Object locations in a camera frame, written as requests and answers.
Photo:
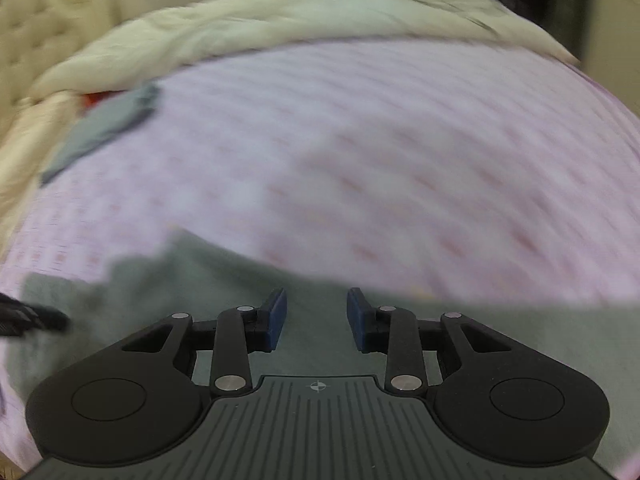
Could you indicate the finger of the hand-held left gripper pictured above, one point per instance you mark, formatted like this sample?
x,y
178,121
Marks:
x,y
35,317

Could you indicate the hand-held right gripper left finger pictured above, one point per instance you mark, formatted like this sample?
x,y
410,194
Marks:
x,y
277,317

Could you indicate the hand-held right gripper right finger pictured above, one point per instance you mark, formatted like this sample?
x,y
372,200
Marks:
x,y
356,317

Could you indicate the purple patterned bed sheet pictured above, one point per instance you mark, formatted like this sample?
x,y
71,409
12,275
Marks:
x,y
350,160

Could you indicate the gold satin pillow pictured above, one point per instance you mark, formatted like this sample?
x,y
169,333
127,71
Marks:
x,y
25,150

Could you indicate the blue-grey folded cloth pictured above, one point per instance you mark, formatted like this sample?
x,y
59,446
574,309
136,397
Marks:
x,y
100,125

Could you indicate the red item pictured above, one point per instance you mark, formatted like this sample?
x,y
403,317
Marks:
x,y
95,99

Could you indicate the cream tufted headboard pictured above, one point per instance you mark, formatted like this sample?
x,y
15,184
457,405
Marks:
x,y
30,25

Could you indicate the cream duvet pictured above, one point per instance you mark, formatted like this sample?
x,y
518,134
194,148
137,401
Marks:
x,y
250,15

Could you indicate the cream wardrobe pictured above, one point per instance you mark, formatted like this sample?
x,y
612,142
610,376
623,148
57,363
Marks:
x,y
615,20

